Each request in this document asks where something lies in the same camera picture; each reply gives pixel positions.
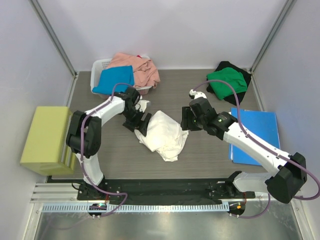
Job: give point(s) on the white plastic laundry basket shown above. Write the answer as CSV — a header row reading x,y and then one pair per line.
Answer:
x,y
102,64

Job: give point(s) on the yellow-green foam block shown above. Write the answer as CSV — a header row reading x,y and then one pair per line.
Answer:
x,y
45,151

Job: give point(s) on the white printed t-shirt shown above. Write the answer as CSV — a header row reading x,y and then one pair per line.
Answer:
x,y
164,136

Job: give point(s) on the right aluminium frame post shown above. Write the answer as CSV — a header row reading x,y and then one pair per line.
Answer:
x,y
283,14

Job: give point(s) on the left aluminium frame post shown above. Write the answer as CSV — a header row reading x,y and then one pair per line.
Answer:
x,y
52,35

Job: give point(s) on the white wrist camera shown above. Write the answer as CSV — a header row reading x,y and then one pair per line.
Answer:
x,y
193,94
142,105

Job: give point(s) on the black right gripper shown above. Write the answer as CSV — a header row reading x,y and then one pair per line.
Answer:
x,y
186,124

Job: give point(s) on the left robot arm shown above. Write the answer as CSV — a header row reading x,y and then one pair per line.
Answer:
x,y
85,129

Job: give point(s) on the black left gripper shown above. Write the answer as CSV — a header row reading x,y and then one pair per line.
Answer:
x,y
143,125

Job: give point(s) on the pink t-shirt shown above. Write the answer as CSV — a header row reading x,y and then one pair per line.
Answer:
x,y
144,70

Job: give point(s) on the blue t-shirt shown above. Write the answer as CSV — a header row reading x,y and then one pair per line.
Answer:
x,y
112,76

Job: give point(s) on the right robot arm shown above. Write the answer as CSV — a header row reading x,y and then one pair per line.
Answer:
x,y
283,177

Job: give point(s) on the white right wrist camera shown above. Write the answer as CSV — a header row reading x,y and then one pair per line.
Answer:
x,y
193,94

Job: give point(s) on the green t-shirt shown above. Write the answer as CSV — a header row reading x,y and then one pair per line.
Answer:
x,y
230,76

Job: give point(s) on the aluminium rail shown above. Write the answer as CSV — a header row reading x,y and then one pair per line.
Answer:
x,y
53,193

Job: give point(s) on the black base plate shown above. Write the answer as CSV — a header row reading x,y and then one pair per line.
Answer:
x,y
140,190

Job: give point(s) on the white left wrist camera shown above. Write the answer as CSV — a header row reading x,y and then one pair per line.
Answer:
x,y
142,105

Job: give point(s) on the aluminium frame post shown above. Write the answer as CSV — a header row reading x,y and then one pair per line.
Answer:
x,y
283,14
52,35

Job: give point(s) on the white slotted cable duct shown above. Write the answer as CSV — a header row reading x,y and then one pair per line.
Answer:
x,y
89,207

